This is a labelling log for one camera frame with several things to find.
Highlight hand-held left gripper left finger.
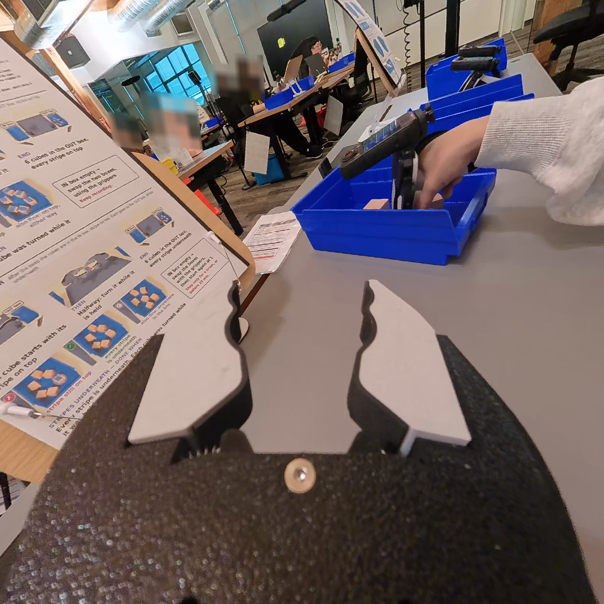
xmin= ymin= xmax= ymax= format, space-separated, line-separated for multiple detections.
xmin=127 ymin=279 xmax=251 ymax=445

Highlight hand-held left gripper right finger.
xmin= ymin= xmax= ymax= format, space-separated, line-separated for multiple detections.
xmin=349 ymin=279 xmax=473 ymax=457

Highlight plain blue bin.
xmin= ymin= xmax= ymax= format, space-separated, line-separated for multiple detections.
xmin=290 ymin=165 xmax=497 ymax=266

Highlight person's right forearm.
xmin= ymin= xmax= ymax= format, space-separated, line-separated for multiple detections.
xmin=474 ymin=77 xmax=604 ymax=226

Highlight person's right hand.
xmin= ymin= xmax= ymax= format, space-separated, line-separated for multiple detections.
xmin=414 ymin=115 xmax=491 ymax=211

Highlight white hanging board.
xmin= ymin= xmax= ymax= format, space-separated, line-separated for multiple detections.
xmin=244 ymin=131 xmax=273 ymax=174
xmin=324 ymin=96 xmax=344 ymax=136

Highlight tall document stand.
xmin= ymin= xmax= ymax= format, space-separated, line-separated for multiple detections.
xmin=335 ymin=0 xmax=407 ymax=98

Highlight wooden-top desk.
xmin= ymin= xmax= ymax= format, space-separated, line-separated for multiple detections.
xmin=177 ymin=141 xmax=246 ymax=236
xmin=238 ymin=66 xmax=357 ymax=180

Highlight stacked blue bins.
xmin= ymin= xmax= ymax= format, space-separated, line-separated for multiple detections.
xmin=420 ymin=38 xmax=536 ymax=124

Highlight blue storage crate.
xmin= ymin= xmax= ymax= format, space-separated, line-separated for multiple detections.
xmin=254 ymin=153 xmax=287 ymax=186

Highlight black handheld device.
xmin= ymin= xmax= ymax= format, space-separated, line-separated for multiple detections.
xmin=450 ymin=45 xmax=503 ymax=92

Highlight laminated paper sheet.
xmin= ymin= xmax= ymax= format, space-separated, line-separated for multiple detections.
xmin=244 ymin=211 xmax=303 ymax=274

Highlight black monitor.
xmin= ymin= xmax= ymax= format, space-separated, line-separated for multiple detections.
xmin=257 ymin=0 xmax=334 ymax=71

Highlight printed instruction sheet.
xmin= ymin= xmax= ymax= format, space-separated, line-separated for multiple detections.
xmin=0 ymin=38 xmax=249 ymax=449

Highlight instruction board on wooden stand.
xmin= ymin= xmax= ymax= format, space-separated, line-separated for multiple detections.
xmin=0 ymin=26 xmax=258 ymax=483

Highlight black office chair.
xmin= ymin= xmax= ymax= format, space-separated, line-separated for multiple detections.
xmin=533 ymin=0 xmax=604 ymax=91

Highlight silver ventilation duct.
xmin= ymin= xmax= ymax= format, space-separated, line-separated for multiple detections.
xmin=109 ymin=0 xmax=189 ymax=34

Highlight black wall speaker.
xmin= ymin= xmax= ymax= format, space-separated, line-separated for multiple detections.
xmin=54 ymin=35 xmax=90 ymax=69

